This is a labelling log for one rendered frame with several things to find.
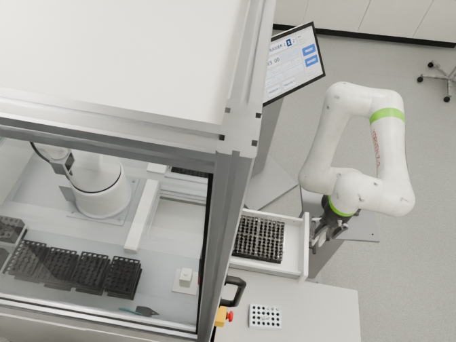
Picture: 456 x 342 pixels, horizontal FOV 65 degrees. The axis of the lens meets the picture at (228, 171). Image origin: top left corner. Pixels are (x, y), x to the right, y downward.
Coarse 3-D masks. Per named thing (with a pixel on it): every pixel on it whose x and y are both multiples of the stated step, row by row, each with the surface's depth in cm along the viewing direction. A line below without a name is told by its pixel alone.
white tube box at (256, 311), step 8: (256, 304) 145; (256, 312) 143; (264, 312) 144; (272, 312) 144; (280, 312) 144; (256, 320) 141; (264, 320) 142; (272, 320) 145; (280, 320) 142; (264, 328) 142; (272, 328) 142; (280, 328) 141
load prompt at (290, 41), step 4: (292, 36) 191; (284, 40) 189; (288, 40) 190; (292, 40) 192; (296, 40) 193; (272, 44) 185; (276, 44) 186; (280, 44) 188; (284, 44) 189; (288, 44) 191; (292, 44) 192; (296, 44) 193; (272, 48) 186; (276, 48) 187; (280, 48) 188; (284, 48) 190; (272, 52) 186; (276, 52) 187
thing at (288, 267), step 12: (252, 216) 161; (264, 216) 160; (276, 216) 158; (288, 216) 159; (288, 228) 162; (288, 240) 158; (288, 252) 155; (240, 264) 145; (252, 264) 144; (264, 264) 151; (276, 264) 151; (288, 264) 152; (288, 276) 147
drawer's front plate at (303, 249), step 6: (306, 216) 155; (306, 222) 154; (300, 228) 161; (306, 228) 152; (300, 234) 159; (306, 234) 150; (300, 240) 157; (306, 240) 149; (300, 246) 155; (306, 246) 147; (300, 252) 153; (306, 252) 146; (300, 258) 151; (306, 258) 144; (300, 264) 149; (306, 264) 143; (300, 270) 147; (306, 270) 141; (300, 276) 145; (306, 276) 140; (300, 282) 146
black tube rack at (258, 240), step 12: (240, 228) 152; (252, 228) 153; (264, 228) 154; (276, 228) 154; (240, 240) 149; (252, 240) 150; (264, 240) 153; (276, 240) 151; (240, 252) 146; (252, 252) 147; (264, 252) 147; (276, 252) 148
